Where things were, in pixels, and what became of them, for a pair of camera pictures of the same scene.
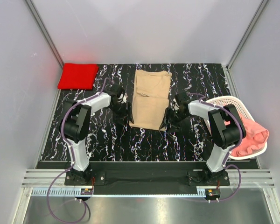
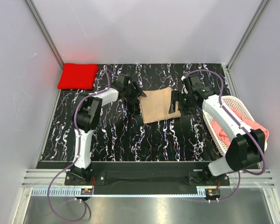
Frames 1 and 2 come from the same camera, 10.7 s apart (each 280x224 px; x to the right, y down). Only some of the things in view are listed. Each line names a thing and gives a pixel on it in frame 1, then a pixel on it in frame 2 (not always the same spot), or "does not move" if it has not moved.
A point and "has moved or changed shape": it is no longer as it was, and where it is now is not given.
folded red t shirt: [78, 76] does not move
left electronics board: [86, 191] does not move
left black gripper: [126, 114] -> [136, 92]
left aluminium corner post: [44, 32] does not move
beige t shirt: [152, 91] has moved or changed shape
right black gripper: [176, 126] -> [177, 96]
